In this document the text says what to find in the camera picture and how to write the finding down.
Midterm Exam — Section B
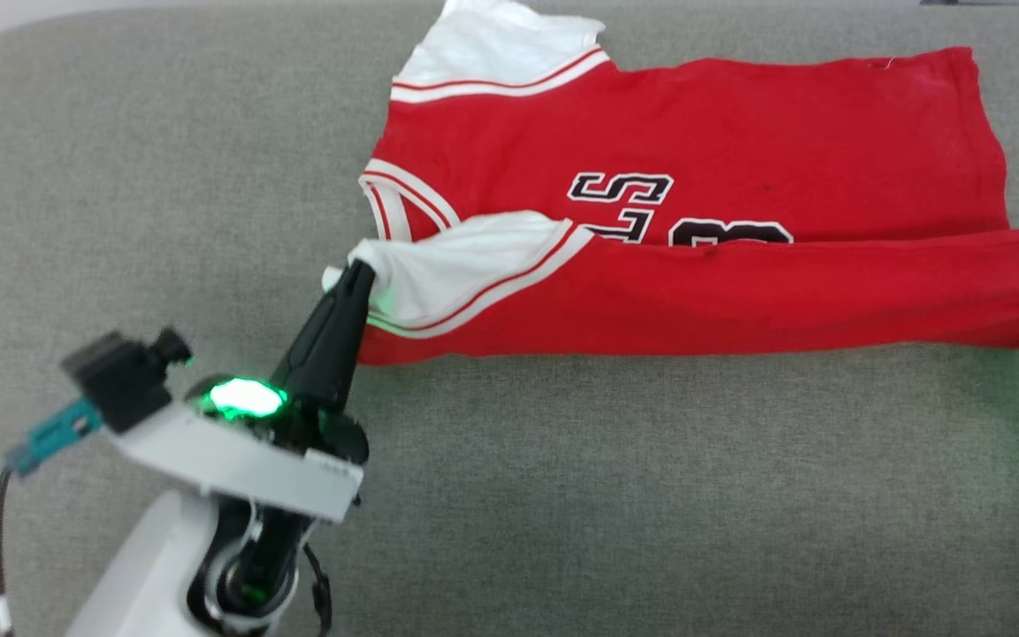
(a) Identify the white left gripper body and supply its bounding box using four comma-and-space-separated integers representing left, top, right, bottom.
107, 376, 370, 524

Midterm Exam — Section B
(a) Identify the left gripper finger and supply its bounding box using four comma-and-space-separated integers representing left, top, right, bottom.
272, 263, 363, 404
323, 263, 379, 416

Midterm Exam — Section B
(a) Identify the red and white jersey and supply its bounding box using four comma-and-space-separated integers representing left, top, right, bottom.
322, 0, 1019, 365

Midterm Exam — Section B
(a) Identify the teal left camera connector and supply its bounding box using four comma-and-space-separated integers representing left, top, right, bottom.
7, 398, 105, 479

